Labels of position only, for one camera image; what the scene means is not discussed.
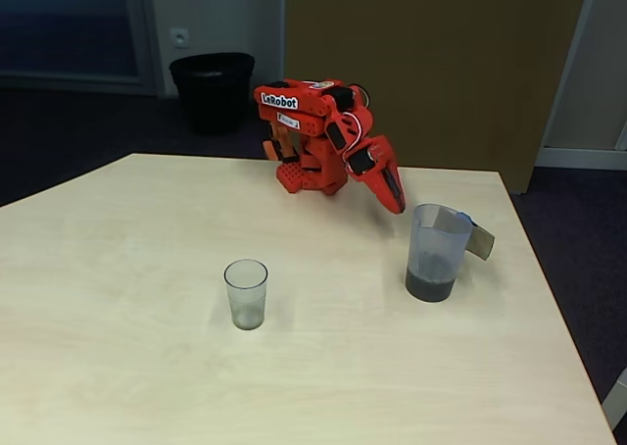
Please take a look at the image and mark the clear pitcher with cardboard handle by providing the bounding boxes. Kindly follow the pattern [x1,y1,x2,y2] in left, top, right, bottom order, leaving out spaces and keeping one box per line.
[405,202,496,301]

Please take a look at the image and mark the clear plastic cup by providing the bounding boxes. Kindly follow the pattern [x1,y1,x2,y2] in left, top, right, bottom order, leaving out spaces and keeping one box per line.
[223,259,269,332]

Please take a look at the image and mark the brown pin board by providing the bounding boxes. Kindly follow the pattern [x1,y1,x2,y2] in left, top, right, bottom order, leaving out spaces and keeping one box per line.
[283,0,592,194]

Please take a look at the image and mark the black trash bin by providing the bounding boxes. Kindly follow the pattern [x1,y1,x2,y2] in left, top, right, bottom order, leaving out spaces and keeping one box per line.
[169,52,256,136]

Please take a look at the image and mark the grey furniture corner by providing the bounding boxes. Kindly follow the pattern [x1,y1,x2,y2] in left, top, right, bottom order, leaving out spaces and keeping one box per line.
[601,366,627,431]

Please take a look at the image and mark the orange table clamp with ring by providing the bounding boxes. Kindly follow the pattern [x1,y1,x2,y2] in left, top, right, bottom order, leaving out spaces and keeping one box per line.
[262,121,300,165]

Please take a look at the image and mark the grey window frame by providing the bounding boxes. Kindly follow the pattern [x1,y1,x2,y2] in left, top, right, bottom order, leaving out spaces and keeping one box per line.
[0,0,163,96]

